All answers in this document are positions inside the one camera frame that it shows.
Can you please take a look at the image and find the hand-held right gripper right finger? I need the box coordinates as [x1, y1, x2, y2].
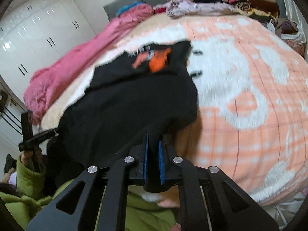
[157, 138, 288, 231]

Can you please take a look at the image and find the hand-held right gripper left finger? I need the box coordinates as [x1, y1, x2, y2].
[26, 132, 150, 231]

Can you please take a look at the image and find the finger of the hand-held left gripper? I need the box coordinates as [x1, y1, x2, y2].
[33, 129, 59, 141]

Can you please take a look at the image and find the black sweater with orange cuffs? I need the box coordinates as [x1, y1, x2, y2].
[47, 40, 199, 171]

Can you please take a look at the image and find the person's left forearm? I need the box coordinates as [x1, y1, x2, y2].
[15, 153, 49, 199]

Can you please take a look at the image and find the bag of purple clothes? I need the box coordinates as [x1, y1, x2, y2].
[274, 18, 306, 51]

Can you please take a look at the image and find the person's left hand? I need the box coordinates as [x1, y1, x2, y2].
[20, 150, 34, 172]

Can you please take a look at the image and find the pink quilt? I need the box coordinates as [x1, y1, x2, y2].
[23, 3, 155, 126]

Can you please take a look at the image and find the white wardrobe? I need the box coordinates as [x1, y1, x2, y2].
[0, 0, 97, 107]

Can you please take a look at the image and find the peach and white checkered blanket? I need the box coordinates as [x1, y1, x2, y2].
[84, 14, 308, 207]

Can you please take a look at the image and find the grey padded headboard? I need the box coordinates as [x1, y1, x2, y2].
[103, 0, 217, 22]

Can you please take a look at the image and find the blue cloth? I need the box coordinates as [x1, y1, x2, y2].
[117, 1, 146, 16]

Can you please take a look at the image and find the lilac garment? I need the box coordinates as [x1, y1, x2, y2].
[166, 0, 241, 20]

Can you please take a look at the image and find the white satin curtain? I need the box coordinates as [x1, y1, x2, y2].
[277, 0, 308, 62]

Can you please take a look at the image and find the white metal frame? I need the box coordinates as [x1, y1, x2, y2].
[271, 192, 308, 224]

